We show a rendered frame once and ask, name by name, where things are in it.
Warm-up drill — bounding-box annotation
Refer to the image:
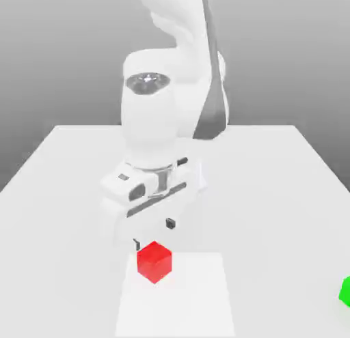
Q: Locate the small red cube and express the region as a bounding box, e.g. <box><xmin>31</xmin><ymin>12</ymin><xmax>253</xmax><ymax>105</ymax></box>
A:
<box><xmin>136</xmin><ymin>240</ymin><xmax>174</xmax><ymax>285</ymax></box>

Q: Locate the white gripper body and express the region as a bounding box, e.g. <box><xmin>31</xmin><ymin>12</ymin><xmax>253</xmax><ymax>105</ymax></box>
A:
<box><xmin>112</xmin><ymin>158</ymin><xmax>207</xmax><ymax>247</ymax></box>

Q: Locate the small green cube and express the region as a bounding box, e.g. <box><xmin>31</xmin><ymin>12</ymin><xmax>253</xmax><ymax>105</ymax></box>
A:
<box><xmin>338</xmin><ymin>275</ymin><xmax>350</xmax><ymax>308</ymax></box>

